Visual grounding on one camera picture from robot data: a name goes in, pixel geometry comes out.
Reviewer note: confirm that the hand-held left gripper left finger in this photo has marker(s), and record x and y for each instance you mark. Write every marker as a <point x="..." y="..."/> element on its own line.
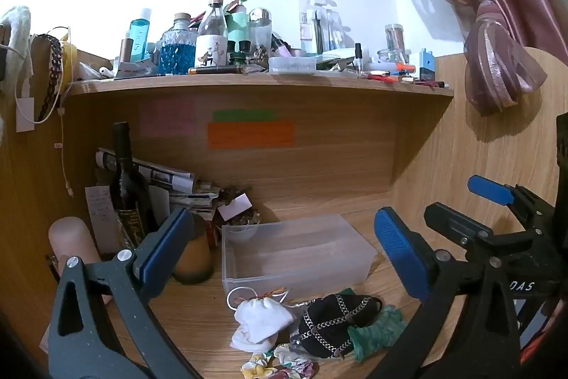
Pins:
<point x="165" y="248"/>

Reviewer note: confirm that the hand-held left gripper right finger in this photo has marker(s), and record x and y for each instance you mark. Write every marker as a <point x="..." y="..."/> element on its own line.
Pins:
<point x="399" y="254"/>

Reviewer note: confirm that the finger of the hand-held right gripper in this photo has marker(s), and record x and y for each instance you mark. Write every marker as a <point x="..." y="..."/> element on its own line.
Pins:
<point x="457" y="223"/>
<point x="488" y="189"/>

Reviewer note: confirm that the green knitted cloth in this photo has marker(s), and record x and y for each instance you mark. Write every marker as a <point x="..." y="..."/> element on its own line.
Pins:
<point x="377" y="330"/>

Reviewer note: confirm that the clear plastic storage box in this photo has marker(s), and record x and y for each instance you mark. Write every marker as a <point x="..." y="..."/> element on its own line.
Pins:
<point x="293" y="252"/>

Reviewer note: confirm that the white cloth pouch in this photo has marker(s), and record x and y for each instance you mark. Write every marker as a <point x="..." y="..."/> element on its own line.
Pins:
<point x="262" y="319"/>

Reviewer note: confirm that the floral fabric scrunchie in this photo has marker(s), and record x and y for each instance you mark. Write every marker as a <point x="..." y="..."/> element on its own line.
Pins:
<point x="284" y="363"/>

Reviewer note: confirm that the brown tumbler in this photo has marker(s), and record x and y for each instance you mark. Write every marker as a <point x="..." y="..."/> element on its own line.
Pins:
<point x="195" y="254"/>

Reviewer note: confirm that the dark wine bottle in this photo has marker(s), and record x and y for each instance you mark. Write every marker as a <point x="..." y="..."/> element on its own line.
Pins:
<point x="128" y="201"/>

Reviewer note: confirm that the pile of papers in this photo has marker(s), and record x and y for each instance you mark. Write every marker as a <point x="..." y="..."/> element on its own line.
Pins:
<point x="177" y="186"/>

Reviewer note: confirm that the white handwritten note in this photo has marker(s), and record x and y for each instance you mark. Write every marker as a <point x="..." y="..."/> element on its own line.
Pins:
<point x="101" y="210"/>

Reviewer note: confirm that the white bowl with trinkets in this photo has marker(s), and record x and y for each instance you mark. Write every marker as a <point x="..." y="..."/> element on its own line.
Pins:
<point x="242" y="226"/>

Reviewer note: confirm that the beige cylinder cup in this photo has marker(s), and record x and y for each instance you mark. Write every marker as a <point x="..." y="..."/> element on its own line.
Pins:
<point x="73" y="239"/>

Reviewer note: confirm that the pink sticky note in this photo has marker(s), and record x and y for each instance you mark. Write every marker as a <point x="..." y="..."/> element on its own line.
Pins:
<point x="167" y="118"/>

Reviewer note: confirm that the small blue box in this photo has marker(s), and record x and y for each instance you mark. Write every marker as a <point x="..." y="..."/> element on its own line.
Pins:
<point x="426" y="66"/>

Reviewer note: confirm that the orange sticky note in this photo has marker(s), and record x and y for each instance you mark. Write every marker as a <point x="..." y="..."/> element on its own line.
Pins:
<point x="250" y="134"/>

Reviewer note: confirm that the green sticky note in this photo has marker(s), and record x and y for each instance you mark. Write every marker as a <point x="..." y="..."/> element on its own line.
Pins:
<point x="243" y="115"/>

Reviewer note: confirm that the clear jar with sticks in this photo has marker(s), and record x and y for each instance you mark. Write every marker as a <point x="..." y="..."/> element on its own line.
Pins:
<point x="394" y="39"/>

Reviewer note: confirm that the pink striped curtain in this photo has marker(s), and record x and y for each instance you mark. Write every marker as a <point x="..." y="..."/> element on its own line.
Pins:
<point x="488" y="6"/>

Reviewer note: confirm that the small clear nail polish bottle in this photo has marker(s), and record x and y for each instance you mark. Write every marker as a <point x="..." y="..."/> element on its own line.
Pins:
<point x="358" y="59"/>

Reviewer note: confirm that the black pen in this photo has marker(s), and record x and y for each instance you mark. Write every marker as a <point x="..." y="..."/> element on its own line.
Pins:
<point x="217" y="70"/>

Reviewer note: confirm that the wooden shelf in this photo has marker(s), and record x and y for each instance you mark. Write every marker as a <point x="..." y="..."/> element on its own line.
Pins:
<point x="266" y="83"/>

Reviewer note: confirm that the glass bottle with blue liquid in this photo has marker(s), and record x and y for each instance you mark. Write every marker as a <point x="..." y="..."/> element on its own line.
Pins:
<point x="177" y="48"/>

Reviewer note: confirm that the light blue plastic bottle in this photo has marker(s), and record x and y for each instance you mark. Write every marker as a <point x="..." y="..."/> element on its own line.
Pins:
<point x="140" y="37"/>

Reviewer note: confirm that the clear labelled glass bottle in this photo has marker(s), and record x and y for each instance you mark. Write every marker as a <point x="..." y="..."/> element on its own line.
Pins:
<point x="212" y="37"/>

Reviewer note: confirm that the clear flat plastic case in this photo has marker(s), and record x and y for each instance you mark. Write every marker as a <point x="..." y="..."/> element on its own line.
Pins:
<point x="292" y="64"/>

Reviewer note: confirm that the packaged brushes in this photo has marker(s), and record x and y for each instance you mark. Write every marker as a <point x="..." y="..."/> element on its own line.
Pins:
<point x="317" y="26"/>

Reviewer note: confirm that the clear jar with silver lid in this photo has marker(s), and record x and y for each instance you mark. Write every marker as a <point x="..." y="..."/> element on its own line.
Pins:
<point x="259" y="30"/>

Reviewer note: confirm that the green pump bottle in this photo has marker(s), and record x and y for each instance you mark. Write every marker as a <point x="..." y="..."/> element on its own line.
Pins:
<point x="238" y="21"/>

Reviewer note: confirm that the white fluffy towel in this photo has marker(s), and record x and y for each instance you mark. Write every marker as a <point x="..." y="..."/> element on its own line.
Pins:
<point x="17" y="46"/>

